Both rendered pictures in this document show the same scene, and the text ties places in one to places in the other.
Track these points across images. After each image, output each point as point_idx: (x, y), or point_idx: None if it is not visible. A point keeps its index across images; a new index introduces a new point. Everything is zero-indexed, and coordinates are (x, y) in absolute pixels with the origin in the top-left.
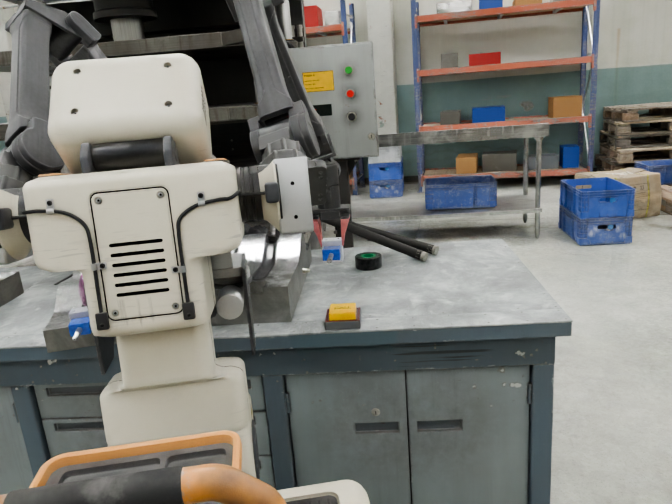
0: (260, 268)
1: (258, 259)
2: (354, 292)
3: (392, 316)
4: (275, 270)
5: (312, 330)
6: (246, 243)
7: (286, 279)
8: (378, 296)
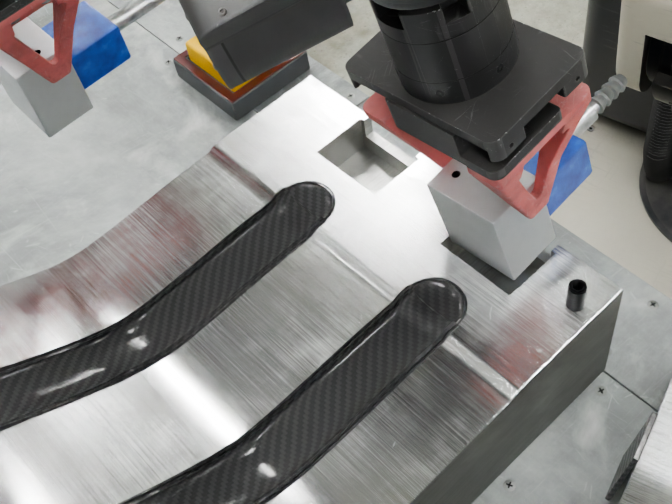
0: (196, 327)
1: (135, 388)
2: (30, 200)
3: (143, 28)
4: (195, 242)
5: (331, 87)
6: (64, 496)
7: (265, 119)
8: (31, 132)
